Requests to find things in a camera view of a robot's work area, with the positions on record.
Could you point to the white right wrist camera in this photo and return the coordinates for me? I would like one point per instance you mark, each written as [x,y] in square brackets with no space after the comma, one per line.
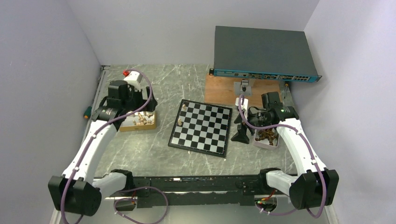
[244,105]

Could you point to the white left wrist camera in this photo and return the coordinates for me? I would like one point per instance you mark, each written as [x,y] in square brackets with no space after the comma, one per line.
[133,78]

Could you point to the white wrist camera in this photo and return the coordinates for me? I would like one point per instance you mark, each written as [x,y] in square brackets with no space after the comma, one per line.
[133,78]
[244,105]

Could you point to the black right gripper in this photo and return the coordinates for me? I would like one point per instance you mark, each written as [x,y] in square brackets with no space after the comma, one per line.
[241,136]

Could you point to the blue grey network switch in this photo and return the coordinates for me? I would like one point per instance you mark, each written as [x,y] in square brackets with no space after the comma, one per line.
[265,54]

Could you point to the gold metal tin tray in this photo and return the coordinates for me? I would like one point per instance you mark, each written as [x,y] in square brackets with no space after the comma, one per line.
[139,121]

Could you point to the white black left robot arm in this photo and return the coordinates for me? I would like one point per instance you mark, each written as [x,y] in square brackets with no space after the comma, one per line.
[76,191]

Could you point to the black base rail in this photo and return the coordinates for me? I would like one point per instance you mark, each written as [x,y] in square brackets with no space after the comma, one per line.
[243,190]

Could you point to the metal bracket with knob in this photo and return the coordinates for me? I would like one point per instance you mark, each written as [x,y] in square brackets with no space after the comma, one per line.
[242,87]

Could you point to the aluminium frame rail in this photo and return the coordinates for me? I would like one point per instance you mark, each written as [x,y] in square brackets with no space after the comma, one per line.
[98,84]

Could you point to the pink plastic tray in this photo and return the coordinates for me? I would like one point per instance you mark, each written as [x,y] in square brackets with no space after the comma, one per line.
[266,138]

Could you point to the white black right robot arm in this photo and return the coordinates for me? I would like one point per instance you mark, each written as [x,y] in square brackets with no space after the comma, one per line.
[315,185]

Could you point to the wooden board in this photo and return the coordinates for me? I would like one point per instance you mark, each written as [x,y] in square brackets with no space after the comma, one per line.
[220,90]

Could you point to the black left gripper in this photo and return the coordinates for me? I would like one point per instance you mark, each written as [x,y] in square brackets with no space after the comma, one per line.
[149,104]

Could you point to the green orange screwdriver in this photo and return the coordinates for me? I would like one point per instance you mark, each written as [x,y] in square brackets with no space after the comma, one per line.
[87,113]

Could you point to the black and white chessboard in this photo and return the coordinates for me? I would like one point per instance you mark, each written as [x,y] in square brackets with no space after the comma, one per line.
[205,128]

